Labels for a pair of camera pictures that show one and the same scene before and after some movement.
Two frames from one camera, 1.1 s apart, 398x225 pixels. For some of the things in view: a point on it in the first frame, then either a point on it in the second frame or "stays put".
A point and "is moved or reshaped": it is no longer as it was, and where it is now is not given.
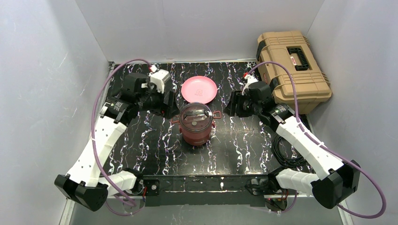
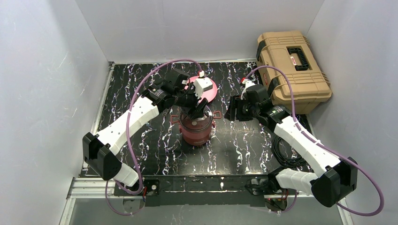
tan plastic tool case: (293, 49) stays put
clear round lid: (195, 116) stays put
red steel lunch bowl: (196, 137) stays put
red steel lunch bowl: (196, 138) is moved or reshaped
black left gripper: (164, 101) to (195, 103)
